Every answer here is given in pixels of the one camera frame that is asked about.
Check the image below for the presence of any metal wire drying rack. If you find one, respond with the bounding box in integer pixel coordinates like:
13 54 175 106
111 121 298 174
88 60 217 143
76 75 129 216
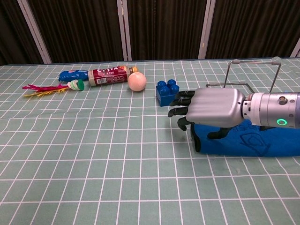
205 59 283 94

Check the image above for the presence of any dark pleated screen panel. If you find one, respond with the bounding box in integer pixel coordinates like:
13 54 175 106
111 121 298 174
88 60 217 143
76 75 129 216
27 0 125 64
0 0 45 66
126 0 208 61
205 0 300 59

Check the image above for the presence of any pale pink ball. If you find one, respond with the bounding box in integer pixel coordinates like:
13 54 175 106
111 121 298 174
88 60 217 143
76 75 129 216
127 72 147 92

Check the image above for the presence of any Costa coffee bottle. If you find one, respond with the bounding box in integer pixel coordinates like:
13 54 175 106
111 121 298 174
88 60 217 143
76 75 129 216
88 66 138 87

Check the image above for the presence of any blue toy building block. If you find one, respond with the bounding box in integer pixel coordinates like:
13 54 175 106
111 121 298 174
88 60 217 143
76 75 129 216
155 79 181 108

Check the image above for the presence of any blue snack packet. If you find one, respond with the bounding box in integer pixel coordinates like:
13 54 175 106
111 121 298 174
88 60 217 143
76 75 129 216
58 69 90 83

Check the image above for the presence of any colourful feather shuttlecock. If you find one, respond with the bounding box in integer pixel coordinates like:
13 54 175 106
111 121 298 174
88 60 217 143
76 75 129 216
22 79 85 98

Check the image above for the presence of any green checkered tablecloth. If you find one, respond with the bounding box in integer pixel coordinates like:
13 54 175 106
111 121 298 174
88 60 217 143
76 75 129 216
0 57 300 225

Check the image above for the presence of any blue and grey cloth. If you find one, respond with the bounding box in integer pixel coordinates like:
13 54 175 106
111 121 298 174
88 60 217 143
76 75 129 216
191 119 300 158

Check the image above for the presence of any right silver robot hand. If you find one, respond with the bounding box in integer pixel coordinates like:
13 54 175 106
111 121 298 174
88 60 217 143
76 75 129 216
167 88 246 139

